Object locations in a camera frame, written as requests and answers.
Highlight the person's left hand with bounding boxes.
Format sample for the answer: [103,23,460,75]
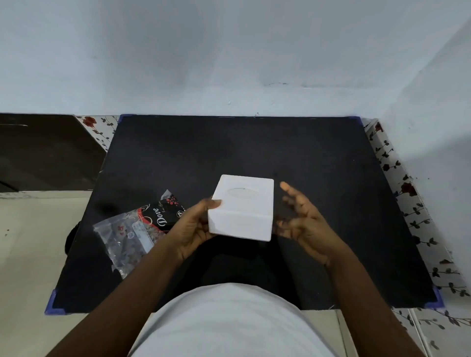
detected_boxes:
[166,198,223,262]

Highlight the person's right hand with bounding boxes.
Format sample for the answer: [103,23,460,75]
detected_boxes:
[274,181,344,266]

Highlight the white rectangular box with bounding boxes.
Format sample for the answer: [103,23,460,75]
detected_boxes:
[208,174,275,242]

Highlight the person's right forearm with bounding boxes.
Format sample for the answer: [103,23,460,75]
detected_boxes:
[324,244,425,357]

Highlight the person's left forearm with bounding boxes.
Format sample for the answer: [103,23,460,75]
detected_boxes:
[45,241,184,357]

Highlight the black printed packet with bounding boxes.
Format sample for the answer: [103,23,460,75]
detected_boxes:
[137,195,187,233]

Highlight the black table mat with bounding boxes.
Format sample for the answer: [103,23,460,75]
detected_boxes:
[52,115,441,314]

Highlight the clear plastic bag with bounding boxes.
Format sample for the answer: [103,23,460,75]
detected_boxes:
[93,189,186,279]

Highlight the person's white shirt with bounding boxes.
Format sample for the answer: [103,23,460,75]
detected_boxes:
[129,282,337,357]

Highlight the white floral table covering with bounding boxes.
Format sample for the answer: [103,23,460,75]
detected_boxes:
[75,115,471,357]

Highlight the dark brown wooden panel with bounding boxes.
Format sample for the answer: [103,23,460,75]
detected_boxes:
[0,113,107,193]

